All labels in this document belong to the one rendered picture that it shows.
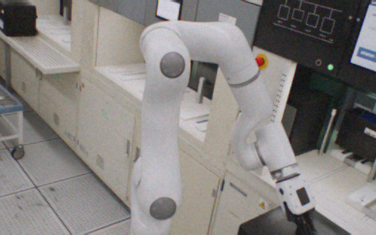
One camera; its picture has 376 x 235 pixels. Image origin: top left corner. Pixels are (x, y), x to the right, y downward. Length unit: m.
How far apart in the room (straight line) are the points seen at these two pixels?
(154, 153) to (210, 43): 0.31
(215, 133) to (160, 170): 0.93
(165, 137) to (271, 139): 0.32
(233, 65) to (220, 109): 0.91
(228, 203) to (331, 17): 0.98
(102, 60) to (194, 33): 1.95
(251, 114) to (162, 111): 0.24
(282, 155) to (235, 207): 0.84
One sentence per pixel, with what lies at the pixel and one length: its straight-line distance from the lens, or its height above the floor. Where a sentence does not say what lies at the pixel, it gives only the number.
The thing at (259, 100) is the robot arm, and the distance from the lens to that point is 1.07.
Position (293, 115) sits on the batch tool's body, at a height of 1.09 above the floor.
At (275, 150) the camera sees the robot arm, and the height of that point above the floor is 1.27.
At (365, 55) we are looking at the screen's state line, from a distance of 1.47.
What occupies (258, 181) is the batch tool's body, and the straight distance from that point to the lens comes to 1.83.
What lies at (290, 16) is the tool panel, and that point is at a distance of 1.62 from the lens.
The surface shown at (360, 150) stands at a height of 0.97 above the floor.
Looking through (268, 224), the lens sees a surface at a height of 1.06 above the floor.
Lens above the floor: 1.78
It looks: 24 degrees down
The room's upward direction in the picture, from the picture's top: 10 degrees clockwise
